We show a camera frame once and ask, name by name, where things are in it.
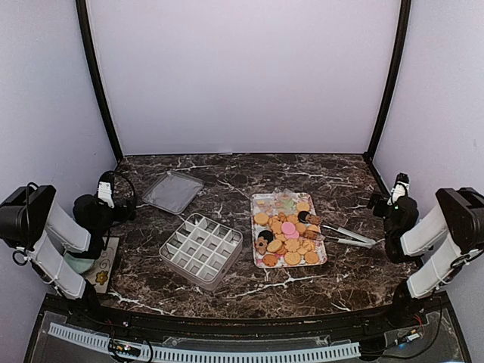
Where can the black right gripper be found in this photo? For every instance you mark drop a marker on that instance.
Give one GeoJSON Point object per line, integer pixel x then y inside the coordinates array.
{"type": "Point", "coordinates": [381, 199]}

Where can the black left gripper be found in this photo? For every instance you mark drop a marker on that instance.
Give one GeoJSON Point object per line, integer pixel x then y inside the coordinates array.
{"type": "Point", "coordinates": [122, 215]}

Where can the silver metal tongs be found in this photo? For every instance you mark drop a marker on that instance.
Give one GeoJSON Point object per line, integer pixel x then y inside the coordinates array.
{"type": "Point", "coordinates": [312, 232]}

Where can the pink round cookie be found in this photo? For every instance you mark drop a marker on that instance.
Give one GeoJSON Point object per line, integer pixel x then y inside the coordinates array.
{"type": "Point", "coordinates": [289, 230]}

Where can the silver divided cookie tin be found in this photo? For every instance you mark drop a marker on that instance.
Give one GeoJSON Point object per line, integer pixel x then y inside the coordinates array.
{"type": "Point", "coordinates": [202, 250]}

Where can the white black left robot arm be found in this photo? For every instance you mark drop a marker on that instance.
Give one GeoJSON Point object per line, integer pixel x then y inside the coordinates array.
{"type": "Point", "coordinates": [39, 230]}

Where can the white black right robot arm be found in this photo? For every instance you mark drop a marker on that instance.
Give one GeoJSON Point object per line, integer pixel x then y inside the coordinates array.
{"type": "Point", "coordinates": [451, 233]}

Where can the green ceramic cup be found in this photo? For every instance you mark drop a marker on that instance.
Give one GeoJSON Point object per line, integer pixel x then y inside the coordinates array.
{"type": "Point", "coordinates": [79, 265]}

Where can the floral square coaster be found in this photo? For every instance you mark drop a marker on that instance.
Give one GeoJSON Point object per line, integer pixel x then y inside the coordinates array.
{"type": "Point", "coordinates": [98, 275]}

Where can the silver tin lid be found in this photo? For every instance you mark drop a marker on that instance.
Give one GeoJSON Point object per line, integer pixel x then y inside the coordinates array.
{"type": "Point", "coordinates": [172, 192]}

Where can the round orange cookie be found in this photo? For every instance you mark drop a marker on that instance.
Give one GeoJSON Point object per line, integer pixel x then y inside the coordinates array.
{"type": "Point", "coordinates": [311, 257]}

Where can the round tan biscuit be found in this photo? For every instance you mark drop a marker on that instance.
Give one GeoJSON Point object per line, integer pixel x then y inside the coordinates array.
{"type": "Point", "coordinates": [292, 258]}

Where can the floral cookie tray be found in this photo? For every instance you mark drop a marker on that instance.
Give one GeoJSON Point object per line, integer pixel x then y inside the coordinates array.
{"type": "Point", "coordinates": [280, 237]}

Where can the black chocolate sandwich cookie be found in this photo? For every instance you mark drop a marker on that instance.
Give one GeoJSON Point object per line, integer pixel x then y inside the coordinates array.
{"type": "Point", "coordinates": [266, 235]}

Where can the orange chip cookie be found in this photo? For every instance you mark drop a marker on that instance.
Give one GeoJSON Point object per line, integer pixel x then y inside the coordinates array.
{"type": "Point", "coordinates": [270, 260]}

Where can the tan sandwich biscuit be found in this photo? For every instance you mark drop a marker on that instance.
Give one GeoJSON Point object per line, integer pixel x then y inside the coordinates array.
{"type": "Point", "coordinates": [261, 218]}

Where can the brown flower jam cookie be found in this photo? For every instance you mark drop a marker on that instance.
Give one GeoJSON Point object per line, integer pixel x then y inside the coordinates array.
{"type": "Point", "coordinates": [261, 245]}

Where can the white slotted cable duct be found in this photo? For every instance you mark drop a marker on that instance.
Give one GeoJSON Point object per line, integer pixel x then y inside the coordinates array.
{"type": "Point", "coordinates": [201, 350]}

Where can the right black frame post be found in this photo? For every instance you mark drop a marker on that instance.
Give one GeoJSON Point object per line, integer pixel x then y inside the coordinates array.
{"type": "Point", "coordinates": [391, 79]}

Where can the black frame post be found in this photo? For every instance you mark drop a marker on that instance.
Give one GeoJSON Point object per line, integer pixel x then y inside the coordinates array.
{"type": "Point", "coordinates": [95, 75]}
{"type": "Point", "coordinates": [391, 79]}

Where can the left black frame post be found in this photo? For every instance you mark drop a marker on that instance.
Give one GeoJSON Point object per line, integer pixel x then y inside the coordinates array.
{"type": "Point", "coordinates": [95, 75]}

